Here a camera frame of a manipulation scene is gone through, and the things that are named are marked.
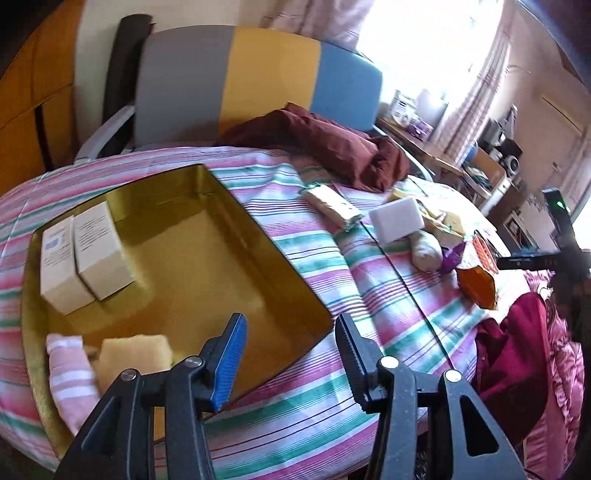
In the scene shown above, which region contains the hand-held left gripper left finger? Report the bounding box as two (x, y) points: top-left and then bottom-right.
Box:
(55, 313), (248, 480)

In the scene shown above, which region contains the wooden side desk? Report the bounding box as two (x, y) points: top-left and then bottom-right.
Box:
(376, 117), (509, 204)

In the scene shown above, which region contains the grey yellow blue chair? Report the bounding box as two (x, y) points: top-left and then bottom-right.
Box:
(74, 25), (435, 185)

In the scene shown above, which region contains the pink floral blanket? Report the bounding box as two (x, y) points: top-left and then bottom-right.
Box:
(526, 270), (587, 480)

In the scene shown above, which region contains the striped tablecloth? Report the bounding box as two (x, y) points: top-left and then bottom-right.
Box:
(0, 145), (536, 480)

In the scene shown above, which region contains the purple packet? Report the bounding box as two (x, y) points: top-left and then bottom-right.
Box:
(441, 241), (467, 273)

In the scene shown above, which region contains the gold metal tin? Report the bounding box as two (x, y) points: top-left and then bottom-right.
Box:
(21, 162), (335, 457)

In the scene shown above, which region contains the yellow green carton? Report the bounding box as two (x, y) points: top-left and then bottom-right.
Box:
(388, 187), (467, 247)

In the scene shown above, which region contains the purple box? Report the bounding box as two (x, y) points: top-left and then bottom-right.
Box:
(409, 115), (435, 139)

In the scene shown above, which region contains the red patterned packet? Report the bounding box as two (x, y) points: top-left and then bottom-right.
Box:
(466, 233), (499, 271)

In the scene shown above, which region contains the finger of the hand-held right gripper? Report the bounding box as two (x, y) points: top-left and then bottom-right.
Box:
(496, 250), (561, 273)

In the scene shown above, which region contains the white sponge block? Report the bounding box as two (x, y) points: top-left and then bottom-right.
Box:
(369, 196), (426, 247)

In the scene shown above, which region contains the dark chair back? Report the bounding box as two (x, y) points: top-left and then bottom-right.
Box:
(102, 14), (153, 134)

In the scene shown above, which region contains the yellow sponge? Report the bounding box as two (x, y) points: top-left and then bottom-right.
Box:
(99, 335), (174, 393)

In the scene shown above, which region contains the black stereo speaker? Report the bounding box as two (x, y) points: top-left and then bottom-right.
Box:
(501, 138), (522, 174)

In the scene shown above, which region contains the pink striped towel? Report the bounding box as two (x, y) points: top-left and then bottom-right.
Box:
(45, 333), (103, 437)

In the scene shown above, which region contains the wooden wardrobe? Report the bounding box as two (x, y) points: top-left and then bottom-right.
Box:
(0, 0), (86, 195)

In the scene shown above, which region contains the orange packet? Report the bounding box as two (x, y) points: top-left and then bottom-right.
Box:
(456, 265), (497, 310)

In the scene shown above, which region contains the white cardboard box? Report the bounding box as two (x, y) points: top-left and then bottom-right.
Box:
(73, 202), (138, 302)
(39, 215), (95, 316)

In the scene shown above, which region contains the wall air conditioner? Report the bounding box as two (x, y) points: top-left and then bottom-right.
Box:
(531, 90), (585, 134)

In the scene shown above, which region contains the corn snack packet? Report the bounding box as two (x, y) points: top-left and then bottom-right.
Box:
(302, 183), (363, 230)

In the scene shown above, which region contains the maroon cloth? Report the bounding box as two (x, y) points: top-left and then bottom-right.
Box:
(217, 102), (411, 193)

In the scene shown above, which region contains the pink patterned curtain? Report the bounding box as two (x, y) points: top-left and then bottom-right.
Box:
(438, 9), (513, 162)
(259, 0), (375, 42)

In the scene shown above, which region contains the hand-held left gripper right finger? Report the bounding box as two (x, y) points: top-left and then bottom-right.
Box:
(335, 314), (525, 480)

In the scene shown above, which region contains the maroon garment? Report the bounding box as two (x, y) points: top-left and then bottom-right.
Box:
(475, 291), (555, 444)

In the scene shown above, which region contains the beige cloth bundle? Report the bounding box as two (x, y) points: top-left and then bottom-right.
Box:
(411, 230), (444, 271)

